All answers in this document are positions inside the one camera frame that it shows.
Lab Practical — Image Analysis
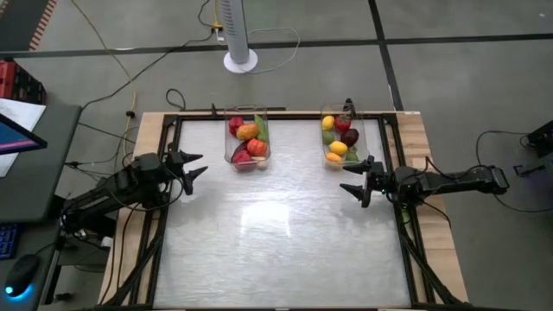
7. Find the red crate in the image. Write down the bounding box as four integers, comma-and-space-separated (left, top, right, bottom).
0, 60, 48, 105

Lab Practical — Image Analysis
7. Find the yellow orange mango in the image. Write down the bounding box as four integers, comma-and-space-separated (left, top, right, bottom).
324, 151, 344, 169

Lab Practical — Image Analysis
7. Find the red bell pepper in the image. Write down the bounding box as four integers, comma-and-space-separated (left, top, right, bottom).
232, 149, 256, 172
228, 116, 245, 137

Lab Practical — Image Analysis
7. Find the backlit keyboard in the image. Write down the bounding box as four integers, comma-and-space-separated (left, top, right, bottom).
0, 222, 18, 260

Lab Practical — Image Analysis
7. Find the dark red apple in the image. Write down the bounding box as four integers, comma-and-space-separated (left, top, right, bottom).
340, 128, 360, 149

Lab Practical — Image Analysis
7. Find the thin black equipment cable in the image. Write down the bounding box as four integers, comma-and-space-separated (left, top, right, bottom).
475, 129, 553, 213

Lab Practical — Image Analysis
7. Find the long black floor cable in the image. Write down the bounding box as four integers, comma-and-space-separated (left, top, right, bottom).
79, 32, 217, 113

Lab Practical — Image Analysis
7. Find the black metal table frame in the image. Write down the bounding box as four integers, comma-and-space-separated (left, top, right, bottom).
101, 112, 470, 311

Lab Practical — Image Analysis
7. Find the dark striped-edge mat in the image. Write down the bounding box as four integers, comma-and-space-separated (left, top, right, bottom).
0, 0, 58, 52

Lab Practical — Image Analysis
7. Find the orange red pumpkin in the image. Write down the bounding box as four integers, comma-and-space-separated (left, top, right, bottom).
246, 137, 269, 157

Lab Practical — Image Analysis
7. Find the white cable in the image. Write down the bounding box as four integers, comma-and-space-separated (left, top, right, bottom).
215, 27, 302, 74

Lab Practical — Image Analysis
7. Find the black looped cable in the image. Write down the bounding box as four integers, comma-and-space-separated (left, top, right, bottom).
165, 88, 188, 111

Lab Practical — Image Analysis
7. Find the white paper sheet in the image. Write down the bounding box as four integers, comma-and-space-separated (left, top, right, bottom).
0, 98, 47, 178

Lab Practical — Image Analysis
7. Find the white tower fan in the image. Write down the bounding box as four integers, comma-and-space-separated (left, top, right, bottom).
217, 0, 259, 74

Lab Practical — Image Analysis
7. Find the green cucumber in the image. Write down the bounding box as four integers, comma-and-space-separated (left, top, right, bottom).
253, 114, 269, 143

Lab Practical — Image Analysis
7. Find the black computer mouse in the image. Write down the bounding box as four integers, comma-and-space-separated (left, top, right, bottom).
3, 253, 41, 299

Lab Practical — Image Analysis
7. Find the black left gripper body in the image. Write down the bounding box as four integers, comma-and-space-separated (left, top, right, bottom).
163, 153, 188, 185

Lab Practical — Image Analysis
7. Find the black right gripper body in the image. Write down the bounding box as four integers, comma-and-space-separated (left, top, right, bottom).
365, 166, 394, 195

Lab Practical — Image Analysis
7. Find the dark grey desk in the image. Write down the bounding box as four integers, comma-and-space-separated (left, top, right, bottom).
0, 92, 83, 224

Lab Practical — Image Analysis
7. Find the yellow floor cable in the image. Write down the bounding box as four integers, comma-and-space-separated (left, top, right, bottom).
70, 0, 137, 161

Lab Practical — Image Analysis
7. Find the clear plastic bin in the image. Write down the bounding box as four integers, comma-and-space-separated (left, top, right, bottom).
223, 105, 272, 173
320, 103, 372, 170

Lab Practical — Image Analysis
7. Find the blue screen monitor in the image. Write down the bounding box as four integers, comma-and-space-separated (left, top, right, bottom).
0, 112, 48, 156

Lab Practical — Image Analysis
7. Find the black equipment box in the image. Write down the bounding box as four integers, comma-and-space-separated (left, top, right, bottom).
512, 119, 553, 178

